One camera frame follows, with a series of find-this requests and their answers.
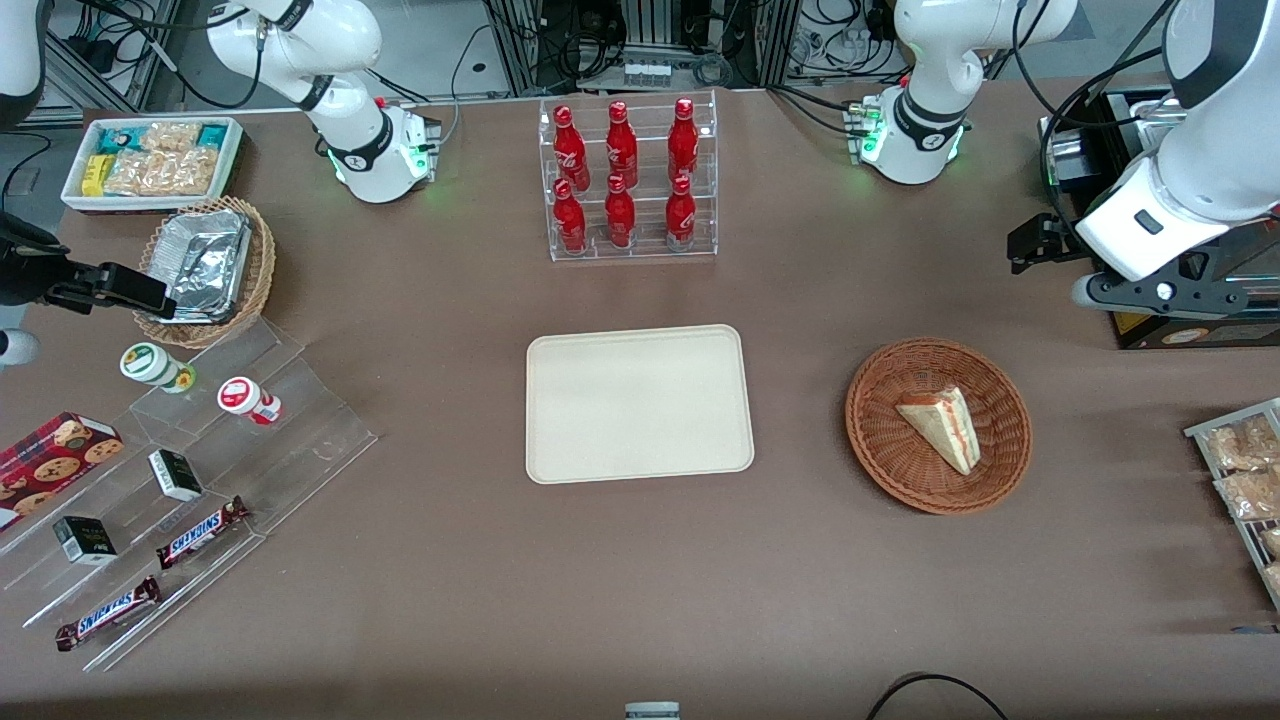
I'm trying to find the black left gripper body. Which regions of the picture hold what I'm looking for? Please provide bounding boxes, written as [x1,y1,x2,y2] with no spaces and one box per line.
[1045,214,1095,267]

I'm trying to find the stacked aluminium foil containers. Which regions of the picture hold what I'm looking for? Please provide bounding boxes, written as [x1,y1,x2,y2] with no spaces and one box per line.
[149,208,254,324]

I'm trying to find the small black carton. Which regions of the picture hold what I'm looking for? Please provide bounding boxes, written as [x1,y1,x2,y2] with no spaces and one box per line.
[51,515,119,567]
[147,448,205,503]

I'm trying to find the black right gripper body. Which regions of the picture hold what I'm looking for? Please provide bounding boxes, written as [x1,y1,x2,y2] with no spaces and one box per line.
[0,214,74,307]

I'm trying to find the clear bag of crackers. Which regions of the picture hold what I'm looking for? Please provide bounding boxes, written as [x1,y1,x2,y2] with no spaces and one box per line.
[139,120,204,155]
[156,147,220,197]
[104,150,163,198]

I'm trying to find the beige plastic serving tray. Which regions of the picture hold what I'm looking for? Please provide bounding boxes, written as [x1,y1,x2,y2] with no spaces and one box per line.
[525,323,756,486]

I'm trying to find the Snickers chocolate bar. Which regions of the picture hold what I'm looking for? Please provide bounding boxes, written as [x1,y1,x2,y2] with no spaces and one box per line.
[54,575,164,653]
[154,495,252,572]

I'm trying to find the red cookie box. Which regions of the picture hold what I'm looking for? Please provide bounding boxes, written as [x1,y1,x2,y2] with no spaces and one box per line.
[0,411,126,534]

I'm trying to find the white rectangular snack bin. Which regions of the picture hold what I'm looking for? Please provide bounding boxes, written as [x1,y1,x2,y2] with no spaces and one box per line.
[60,116,247,216]

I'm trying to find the black floor cable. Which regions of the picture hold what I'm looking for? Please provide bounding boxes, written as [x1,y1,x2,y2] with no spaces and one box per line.
[864,673,1012,720]

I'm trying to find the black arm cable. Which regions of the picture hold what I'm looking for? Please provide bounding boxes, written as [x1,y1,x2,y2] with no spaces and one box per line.
[1010,0,1201,249]

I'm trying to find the clear acrylic stepped shelf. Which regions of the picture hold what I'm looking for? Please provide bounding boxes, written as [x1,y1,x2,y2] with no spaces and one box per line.
[0,317,380,674]

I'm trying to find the red cola bottle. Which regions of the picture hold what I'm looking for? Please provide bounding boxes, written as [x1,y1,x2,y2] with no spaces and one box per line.
[664,175,699,252]
[604,100,640,190]
[552,178,589,255]
[666,97,701,185]
[603,174,638,250]
[552,104,592,192]

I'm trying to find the green lid yogurt bottle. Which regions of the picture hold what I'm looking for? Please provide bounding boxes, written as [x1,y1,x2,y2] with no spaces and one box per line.
[119,341,198,396]

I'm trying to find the red lid yogurt bottle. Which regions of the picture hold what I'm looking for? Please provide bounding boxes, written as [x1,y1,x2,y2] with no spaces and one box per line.
[216,375,284,428]

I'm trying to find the clear acrylic bottle rack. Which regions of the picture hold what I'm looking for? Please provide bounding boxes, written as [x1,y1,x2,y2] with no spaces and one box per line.
[537,89,720,264]

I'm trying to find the brown round wicker basket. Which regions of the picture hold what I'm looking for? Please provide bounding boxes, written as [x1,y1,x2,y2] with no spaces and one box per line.
[845,338,1033,517]

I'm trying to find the black food warmer cabinet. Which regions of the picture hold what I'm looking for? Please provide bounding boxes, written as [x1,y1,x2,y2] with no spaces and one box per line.
[1038,88,1280,352]

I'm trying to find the triangular sandwich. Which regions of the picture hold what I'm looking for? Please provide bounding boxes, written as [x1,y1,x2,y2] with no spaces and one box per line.
[894,385,983,477]

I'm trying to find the tan wicker basket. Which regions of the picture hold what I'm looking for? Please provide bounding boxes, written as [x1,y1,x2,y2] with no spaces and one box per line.
[132,195,278,350]

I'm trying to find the aluminium frame rack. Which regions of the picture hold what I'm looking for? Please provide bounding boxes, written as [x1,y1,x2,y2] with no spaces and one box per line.
[484,0,802,97]

